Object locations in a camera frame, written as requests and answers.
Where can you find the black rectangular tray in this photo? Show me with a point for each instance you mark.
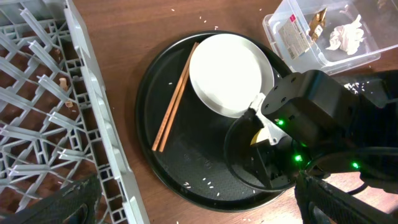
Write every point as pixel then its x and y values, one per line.
pixel 380 88

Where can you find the grey dishwasher rack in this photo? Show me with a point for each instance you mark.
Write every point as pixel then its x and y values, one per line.
pixel 56 123

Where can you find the clear plastic bin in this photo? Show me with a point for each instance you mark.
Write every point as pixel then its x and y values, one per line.
pixel 288 27

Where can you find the round black tray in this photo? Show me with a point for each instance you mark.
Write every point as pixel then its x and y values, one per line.
pixel 192 163

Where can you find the grey round plate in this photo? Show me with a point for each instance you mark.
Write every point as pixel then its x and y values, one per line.
pixel 228 72

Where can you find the wooden chopstick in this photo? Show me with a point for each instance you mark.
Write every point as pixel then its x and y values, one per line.
pixel 157 138
pixel 175 115

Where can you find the white napkin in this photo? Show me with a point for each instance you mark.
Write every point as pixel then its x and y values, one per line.
pixel 347 37

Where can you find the gold foil wrapper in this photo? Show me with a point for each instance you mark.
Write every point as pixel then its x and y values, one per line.
pixel 317 24

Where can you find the food scraps pile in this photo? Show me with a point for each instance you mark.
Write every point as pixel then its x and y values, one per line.
pixel 357 87

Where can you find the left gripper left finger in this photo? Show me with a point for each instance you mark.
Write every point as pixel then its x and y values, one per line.
pixel 75 203

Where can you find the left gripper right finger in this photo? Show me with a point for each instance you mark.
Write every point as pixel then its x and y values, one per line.
pixel 320 201

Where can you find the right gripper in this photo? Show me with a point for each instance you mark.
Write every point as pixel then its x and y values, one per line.
pixel 277 166

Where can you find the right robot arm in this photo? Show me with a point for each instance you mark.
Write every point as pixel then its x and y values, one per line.
pixel 330 128

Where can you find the yellow bowl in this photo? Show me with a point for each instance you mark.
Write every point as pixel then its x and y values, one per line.
pixel 259 136

